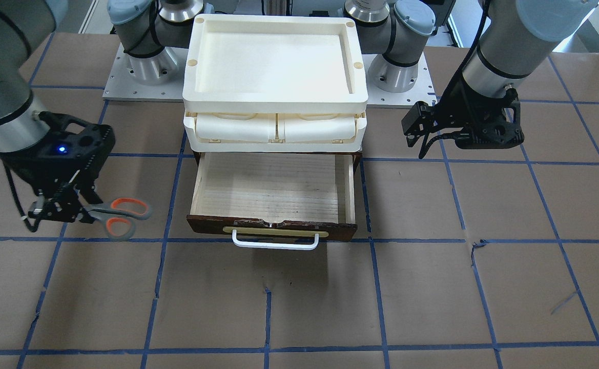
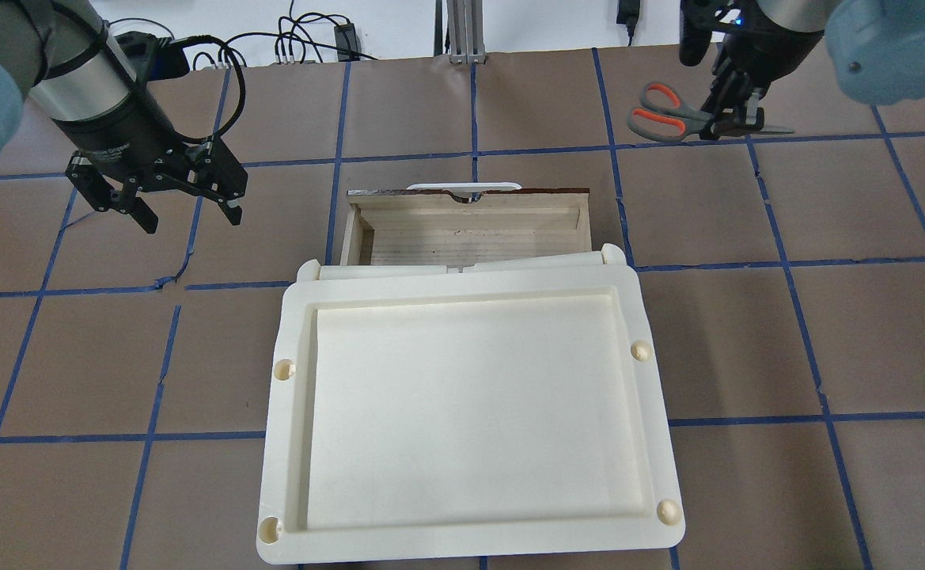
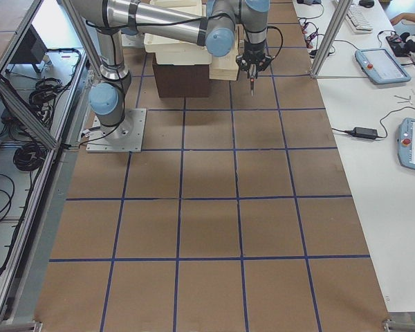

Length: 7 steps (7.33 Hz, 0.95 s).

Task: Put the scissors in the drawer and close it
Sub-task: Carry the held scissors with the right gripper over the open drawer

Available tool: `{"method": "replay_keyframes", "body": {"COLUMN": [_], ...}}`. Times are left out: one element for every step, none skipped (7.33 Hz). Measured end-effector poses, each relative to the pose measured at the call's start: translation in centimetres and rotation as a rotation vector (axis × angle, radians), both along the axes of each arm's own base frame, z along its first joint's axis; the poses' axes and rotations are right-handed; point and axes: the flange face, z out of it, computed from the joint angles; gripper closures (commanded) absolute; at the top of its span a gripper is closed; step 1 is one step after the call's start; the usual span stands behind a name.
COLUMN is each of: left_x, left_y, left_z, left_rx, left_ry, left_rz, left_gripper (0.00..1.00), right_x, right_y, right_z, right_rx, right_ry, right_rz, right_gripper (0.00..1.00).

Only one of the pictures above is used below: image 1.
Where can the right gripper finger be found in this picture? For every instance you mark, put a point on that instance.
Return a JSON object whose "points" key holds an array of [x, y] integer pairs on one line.
{"points": [[91, 199], [48, 210]]}

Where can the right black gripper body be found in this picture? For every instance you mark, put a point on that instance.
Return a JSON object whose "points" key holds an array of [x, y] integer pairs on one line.
{"points": [[28, 173]]}

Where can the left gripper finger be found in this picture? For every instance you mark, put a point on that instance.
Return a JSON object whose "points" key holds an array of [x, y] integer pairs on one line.
{"points": [[412, 126], [426, 144]]}

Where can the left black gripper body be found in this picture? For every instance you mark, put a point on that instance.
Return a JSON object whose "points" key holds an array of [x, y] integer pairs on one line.
{"points": [[457, 116]]}

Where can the orange grey scissors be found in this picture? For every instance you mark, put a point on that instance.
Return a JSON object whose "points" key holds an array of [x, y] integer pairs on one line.
{"points": [[120, 215]]}

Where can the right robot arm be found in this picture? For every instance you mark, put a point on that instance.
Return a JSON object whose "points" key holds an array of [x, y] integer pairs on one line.
{"points": [[145, 28]]}

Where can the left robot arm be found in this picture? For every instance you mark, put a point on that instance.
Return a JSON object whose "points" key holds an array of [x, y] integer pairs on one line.
{"points": [[513, 38]]}

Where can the cream plastic tray lid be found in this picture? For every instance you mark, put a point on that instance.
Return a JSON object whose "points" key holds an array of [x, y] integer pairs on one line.
{"points": [[274, 84]]}

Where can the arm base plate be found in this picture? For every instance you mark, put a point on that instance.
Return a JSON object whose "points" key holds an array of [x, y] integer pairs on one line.
{"points": [[389, 86], [147, 80]]}

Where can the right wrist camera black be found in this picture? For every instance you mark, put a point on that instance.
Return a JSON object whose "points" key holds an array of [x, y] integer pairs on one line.
{"points": [[73, 144]]}

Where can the wooden drawer with white handle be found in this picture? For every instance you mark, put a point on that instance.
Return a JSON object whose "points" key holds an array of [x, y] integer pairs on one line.
{"points": [[276, 200]]}

